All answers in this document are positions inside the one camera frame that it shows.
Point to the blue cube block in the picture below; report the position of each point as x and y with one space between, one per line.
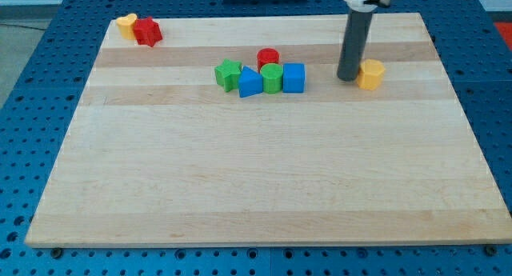
294 78

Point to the yellow hexagon block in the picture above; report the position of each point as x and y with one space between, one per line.
370 75

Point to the blue triangle block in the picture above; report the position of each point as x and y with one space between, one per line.
250 83

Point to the green cylinder block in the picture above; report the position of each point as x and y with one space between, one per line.
272 75

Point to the green star block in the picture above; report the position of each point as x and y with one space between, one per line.
227 74

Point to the red cylinder block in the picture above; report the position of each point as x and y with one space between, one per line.
267 56

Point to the light wooden board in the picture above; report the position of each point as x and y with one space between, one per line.
157 154

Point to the red star block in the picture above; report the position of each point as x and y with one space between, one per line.
147 31

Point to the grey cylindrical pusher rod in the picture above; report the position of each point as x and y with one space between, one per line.
353 44

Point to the yellow heart block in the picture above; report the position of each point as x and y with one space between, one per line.
125 25

